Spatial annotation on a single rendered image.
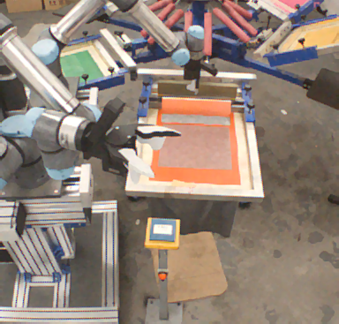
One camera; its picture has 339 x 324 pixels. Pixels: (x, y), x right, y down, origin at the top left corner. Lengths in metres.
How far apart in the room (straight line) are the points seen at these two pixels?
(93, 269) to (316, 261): 1.49
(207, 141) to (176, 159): 0.20
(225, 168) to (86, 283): 1.07
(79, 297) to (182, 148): 1.04
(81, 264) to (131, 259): 0.39
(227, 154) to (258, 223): 1.05
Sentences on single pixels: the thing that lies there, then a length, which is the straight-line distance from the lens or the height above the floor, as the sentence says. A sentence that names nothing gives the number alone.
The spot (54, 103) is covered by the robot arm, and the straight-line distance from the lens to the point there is 0.98.
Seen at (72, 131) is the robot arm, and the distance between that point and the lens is 0.81.
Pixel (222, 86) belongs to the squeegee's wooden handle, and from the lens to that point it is 1.91.
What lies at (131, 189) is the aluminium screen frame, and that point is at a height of 0.99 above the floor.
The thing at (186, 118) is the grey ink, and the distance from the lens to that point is 1.96.
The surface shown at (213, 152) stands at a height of 0.96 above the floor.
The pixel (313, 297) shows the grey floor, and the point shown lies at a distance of 2.56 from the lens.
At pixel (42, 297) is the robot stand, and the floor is 0.21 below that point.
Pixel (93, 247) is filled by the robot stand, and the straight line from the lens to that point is 2.36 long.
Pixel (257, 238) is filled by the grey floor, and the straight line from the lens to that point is 2.67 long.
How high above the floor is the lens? 2.20
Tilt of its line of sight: 45 degrees down
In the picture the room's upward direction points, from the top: straight up
